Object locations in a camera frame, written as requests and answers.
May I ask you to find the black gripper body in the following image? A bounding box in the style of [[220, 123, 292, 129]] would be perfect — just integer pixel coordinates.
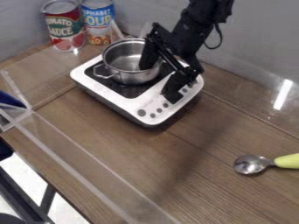
[[145, 14, 204, 85]]

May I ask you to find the white and black stove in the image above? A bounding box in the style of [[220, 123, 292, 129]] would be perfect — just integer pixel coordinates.
[[69, 56, 204, 127]]

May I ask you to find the alphabet soup can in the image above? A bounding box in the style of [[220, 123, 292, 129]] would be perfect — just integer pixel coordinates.
[[80, 0, 114, 46]]

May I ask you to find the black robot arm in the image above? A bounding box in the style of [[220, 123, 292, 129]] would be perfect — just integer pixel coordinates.
[[138, 0, 233, 104]]

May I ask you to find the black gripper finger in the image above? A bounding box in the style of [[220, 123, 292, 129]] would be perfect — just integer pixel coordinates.
[[161, 72, 188, 104], [138, 38, 160, 70]]

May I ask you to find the black metal table frame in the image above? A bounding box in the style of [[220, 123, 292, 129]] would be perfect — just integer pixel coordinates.
[[0, 167, 56, 224]]

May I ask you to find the tomato sauce can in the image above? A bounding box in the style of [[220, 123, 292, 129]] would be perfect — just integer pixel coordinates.
[[41, 0, 85, 52]]

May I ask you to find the clear acrylic barrier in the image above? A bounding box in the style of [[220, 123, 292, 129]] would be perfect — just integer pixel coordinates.
[[0, 69, 180, 224]]

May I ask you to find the blue cloth object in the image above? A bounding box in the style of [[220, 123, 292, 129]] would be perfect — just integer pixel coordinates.
[[0, 90, 28, 162]]

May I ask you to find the spoon with yellow handle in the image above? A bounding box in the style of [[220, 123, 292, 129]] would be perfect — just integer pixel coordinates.
[[233, 153, 299, 175]]

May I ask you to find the silver metal pot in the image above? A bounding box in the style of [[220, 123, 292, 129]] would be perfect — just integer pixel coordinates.
[[93, 38, 162, 85]]

